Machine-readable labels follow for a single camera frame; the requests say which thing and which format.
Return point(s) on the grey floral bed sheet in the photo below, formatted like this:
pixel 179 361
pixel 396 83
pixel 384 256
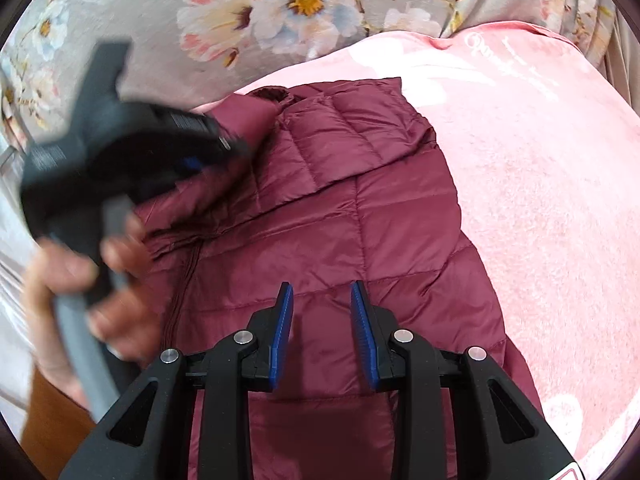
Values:
pixel 191 51

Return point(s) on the orange sleeve forearm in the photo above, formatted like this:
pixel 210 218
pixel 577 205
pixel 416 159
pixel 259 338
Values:
pixel 57 422

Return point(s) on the person's left hand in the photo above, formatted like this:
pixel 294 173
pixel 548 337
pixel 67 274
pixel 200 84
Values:
pixel 89 313

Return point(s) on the maroon quilted down jacket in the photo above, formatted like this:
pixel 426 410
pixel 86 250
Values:
pixel 347 183

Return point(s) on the pink fleece blanket white bows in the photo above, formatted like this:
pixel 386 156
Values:
pixel 544 154

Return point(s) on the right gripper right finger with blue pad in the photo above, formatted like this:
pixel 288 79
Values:
pixel 373 326

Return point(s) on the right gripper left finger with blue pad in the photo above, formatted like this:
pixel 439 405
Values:
pixel 263 369

